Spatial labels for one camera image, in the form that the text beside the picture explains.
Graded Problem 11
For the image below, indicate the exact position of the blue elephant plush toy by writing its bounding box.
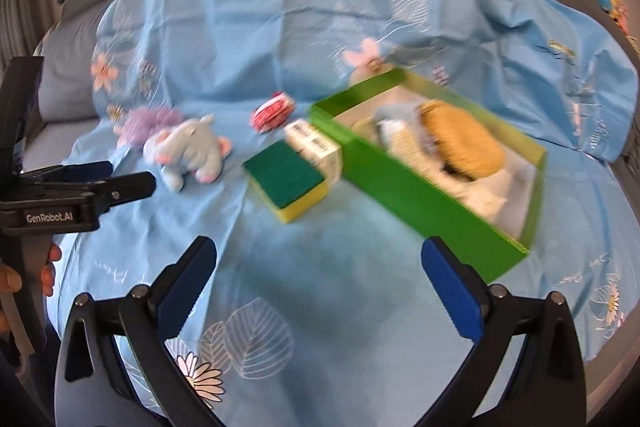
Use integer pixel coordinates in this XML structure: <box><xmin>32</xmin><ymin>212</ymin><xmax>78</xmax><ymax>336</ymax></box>
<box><xmin>142</xmin><ymin>114</ymin><xmax>233</xmax><ymax>192</ymax></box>

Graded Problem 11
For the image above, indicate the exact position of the light blue floral bed sheet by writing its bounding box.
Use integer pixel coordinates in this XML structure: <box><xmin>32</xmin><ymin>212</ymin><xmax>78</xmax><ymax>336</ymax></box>
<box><xmin>42</xmin><ymin>0</ymin><xmax>640</xmax><ymax>427</ymax></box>

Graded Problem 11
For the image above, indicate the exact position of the white lace cloth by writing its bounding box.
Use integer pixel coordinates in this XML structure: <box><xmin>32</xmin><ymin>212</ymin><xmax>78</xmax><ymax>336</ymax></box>
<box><xmin>375</xmin><ymin>103</ymin><xmax>426</xmax><ymax>142</ymax></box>

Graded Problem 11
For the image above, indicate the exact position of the person's left hand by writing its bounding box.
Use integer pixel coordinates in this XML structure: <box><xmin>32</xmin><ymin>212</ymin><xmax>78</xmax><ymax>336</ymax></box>
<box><xmin>0</xmin><ymin>242</ymin><xmax>63</xmax><ymax>338</ymax></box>

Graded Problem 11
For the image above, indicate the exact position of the cream fluffy towel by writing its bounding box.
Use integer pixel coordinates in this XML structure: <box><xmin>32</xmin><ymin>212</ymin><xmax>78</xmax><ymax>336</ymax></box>
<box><xmin>385</xmin><ymin>119</ymin><xmax>526</xmax><ymax>228</ymax></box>

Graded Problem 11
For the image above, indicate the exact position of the red and white sock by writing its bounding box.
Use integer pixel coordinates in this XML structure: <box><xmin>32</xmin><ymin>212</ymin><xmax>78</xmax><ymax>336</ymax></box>
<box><xmin>250</xmin><ymin>91</ymin><xmax>297</xmax><ymax>134</ymax></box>

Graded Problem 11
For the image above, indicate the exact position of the purple scrunchie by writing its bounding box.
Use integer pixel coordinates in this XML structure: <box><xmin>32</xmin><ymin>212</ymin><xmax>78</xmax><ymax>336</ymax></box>
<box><xmin>116</xmin><ymin>106</ymin><xmax>183</xmax><ymax>148</ymax></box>

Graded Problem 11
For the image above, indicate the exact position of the green and yellow sponge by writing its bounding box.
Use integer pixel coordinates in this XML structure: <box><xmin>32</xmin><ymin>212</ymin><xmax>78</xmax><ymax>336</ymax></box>
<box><xmin>242</xmin><ymin>141</ymin><xmax>332</xmax><ymax>225</ymax></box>

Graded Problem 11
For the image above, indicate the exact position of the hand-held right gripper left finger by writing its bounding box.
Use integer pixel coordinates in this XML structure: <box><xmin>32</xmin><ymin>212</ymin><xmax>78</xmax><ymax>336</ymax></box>
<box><xmin>54</xmin><ymin>236</ymin><xmax>218</xmax><ymax>427</ymax></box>

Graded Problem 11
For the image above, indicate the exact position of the yellow knitted cloth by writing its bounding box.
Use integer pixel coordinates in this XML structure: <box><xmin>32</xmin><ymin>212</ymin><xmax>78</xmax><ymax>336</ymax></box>
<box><xmin>420</xmin><ymin>101</ymin><xmax>506</xmax><ymax>175</ymax></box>

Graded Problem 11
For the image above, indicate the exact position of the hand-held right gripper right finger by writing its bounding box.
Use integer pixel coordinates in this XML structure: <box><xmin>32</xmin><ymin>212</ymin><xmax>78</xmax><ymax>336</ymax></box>
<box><xmin>421</xmin><ymin>236</ymin><xmax>587</xmax><ymax>427</ymax></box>

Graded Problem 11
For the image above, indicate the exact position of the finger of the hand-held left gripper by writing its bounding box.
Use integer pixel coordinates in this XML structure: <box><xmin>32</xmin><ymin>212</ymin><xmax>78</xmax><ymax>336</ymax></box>
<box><xmin>20</xmin><ymin>160</ymin><xmax>115</xmax><ymax>188</ymax></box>
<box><xmin>75</xmin><ymin>171</ymin><xmax>157</xmax><ymax>214</ymax></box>

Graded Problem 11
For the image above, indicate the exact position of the green cardboard box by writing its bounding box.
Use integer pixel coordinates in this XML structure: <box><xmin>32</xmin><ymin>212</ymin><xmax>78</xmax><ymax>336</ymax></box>
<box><xmin>309</xmin><ymin>68</ymin><xmax>548</xmax><ymax>284</ymax></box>

